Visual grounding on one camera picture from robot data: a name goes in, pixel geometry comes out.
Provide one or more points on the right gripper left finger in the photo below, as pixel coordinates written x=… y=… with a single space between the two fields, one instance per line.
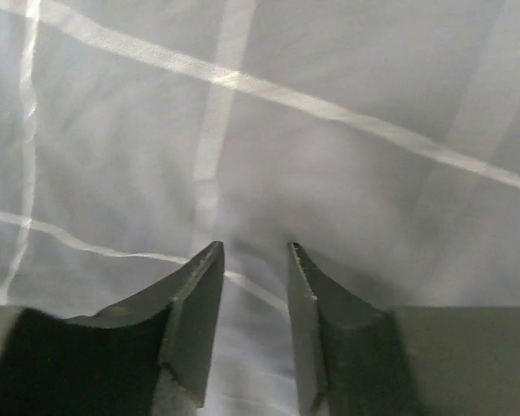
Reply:
x=148 y=354

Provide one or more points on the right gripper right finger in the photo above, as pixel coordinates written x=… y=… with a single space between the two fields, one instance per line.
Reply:
x=354 y=359

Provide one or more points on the dark grey checked pillowcase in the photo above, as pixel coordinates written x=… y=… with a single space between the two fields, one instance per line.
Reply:
x=383 y=136

